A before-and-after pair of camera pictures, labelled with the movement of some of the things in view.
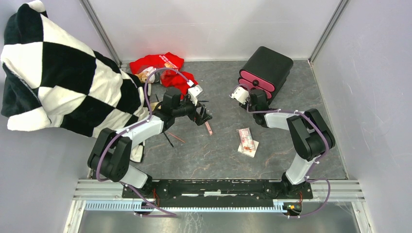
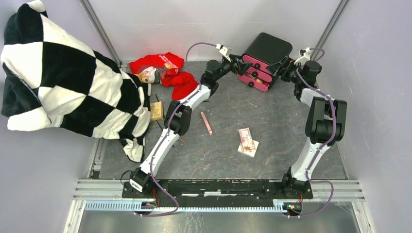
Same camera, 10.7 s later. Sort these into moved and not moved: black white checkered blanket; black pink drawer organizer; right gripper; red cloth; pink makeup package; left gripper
Moved: right gripper; black pink drawer organizer; left gripper
Not moved: pink makeup package; red cloth; black white checkered blanket
